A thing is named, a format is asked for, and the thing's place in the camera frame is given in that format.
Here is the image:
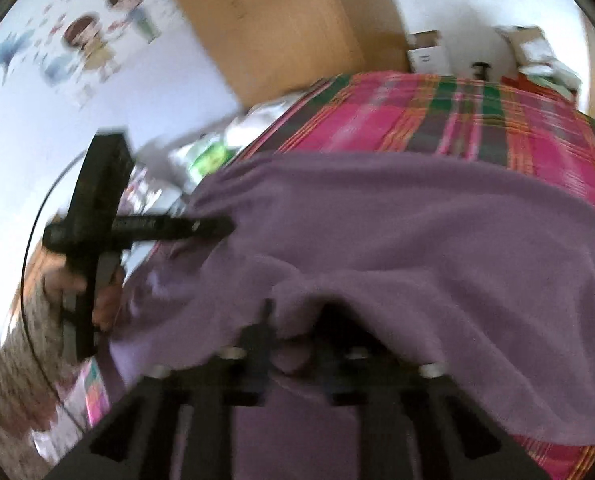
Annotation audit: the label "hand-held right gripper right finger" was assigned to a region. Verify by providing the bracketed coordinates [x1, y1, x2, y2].
[322, 345, 553, 480]

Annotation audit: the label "pink green plaid bed cover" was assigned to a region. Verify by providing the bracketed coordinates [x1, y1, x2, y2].
[80, 71, 595, 480]

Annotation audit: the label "person's left hand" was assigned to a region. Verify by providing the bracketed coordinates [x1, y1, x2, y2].
[44, 262, 126, 334]

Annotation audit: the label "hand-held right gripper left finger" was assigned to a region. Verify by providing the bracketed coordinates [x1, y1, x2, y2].
[42, 299, 278, 480]

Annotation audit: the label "table with printed cover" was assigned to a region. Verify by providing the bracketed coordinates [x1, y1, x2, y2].
[122, 145, 213, 241]

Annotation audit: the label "green tissue pack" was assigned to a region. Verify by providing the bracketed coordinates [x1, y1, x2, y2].
[190, 140, 230, 181]

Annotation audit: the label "purple fleece garment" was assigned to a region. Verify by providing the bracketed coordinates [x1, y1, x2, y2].
[94, 152, 595, 480]

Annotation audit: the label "white open box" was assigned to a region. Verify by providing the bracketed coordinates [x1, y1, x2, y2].
[407, 30, 451, 75]

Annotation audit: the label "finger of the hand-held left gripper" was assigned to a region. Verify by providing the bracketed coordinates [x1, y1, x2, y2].
[110, 216, 236, 245]

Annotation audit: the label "cardboard box with label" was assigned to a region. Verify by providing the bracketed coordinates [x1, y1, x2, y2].
[495, 24, 548, 63]

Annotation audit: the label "wooden wardrobe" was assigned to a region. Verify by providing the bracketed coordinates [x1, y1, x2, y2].
[144, 0, 413, 106]

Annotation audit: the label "person's left forearm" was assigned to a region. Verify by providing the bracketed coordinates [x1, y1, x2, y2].
[0, 280, 108, 466]

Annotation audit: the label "pile of plastic bags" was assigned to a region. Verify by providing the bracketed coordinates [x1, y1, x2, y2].
[517, 57, 581, 98]

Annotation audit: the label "black cable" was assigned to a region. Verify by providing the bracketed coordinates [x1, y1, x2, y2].
[21, 152, 90, 433]

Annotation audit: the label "cartoon wall stickers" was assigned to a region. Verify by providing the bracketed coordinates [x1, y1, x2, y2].
[0, 0, 163, 106]

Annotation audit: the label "white plastic bag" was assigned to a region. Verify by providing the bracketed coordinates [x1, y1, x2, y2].
[227, 102, 288, 146]

